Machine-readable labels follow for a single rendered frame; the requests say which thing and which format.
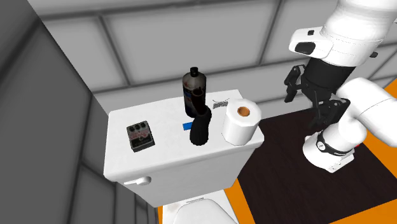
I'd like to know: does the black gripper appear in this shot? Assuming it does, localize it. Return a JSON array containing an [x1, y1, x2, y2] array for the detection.
[[283, 57, 356, 132]]

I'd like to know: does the white toilet paper roll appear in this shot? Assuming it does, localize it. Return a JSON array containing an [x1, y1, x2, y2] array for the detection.
[[221, 98, 263, 146]]

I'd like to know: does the dark wood robot stand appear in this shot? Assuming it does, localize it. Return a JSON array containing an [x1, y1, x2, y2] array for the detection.
[[224, 81, 397, 224]]

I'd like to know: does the small grey patterned piece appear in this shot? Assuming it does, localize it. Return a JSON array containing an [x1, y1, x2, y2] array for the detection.
[[212, 98, 230, 110]]

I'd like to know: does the dark bottle with black cap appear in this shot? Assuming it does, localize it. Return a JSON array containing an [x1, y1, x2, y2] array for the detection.
[[181, 66, 207, 118]]

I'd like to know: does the grey effects pedal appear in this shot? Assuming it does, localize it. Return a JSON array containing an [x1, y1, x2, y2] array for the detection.
[[125, 120, 156, 153]]

